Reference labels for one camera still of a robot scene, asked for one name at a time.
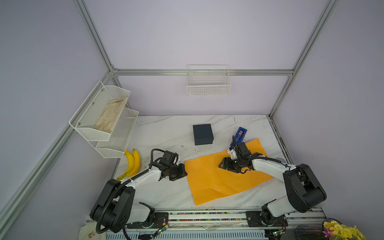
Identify dark blue gift box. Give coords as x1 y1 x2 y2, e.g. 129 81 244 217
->
193 124 214 146

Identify beige cloth in basket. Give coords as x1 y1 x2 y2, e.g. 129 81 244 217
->
94 97 128 134

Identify white wire shelf basket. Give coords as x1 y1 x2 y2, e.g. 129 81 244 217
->
95 108 139 159
69 82 130 142

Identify upper white wire shelf basket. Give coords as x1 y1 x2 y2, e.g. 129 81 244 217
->
69 82 130 142

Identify lower white wire shelf basket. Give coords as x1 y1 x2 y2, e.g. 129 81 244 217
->
95 108 139 159

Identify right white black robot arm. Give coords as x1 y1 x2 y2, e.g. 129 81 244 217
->
219 143 327 226

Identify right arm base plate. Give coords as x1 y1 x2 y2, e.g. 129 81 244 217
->
246 211 288 227

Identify white wire basket on wall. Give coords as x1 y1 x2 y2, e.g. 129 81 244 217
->
187 65 232 97

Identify yellow banana right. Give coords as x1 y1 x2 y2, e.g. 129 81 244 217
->
126 149 141 177

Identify blue tape dispenser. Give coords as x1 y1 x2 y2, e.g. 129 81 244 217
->
231 127 248 147

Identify beige cloth bag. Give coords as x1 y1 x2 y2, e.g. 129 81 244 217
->
78 222 107 240

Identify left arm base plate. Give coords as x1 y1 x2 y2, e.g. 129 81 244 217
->
126 212 169 229

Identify yellow banana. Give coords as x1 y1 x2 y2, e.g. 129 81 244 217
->
126 149 141 177
117 151 135 181

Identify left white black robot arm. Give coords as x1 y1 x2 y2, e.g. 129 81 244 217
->
90 149 188 234

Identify yellow banana left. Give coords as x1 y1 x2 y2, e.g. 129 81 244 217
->
117 151 135 181

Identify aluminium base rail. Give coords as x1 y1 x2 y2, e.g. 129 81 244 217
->
125 208 326 240

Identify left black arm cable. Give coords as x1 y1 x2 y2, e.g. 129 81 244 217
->
95 148 169 240

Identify yellow flower bouquet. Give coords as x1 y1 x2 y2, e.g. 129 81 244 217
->
323 221 367 240

